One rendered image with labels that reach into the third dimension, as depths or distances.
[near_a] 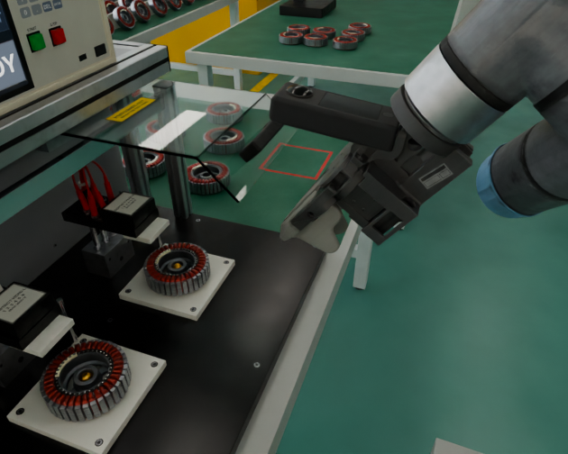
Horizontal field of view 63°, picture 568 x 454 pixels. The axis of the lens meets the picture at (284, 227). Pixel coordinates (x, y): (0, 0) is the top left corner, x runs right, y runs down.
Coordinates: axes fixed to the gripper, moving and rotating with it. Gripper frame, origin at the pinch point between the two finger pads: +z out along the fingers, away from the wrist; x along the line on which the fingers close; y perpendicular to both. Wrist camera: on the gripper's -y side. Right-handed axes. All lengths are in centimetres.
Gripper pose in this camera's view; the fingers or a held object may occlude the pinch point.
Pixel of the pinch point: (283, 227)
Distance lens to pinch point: 51.9
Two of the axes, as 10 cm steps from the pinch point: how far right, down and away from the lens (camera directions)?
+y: 7.7, 6.3, 1.2
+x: 3.4, -5.6, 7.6
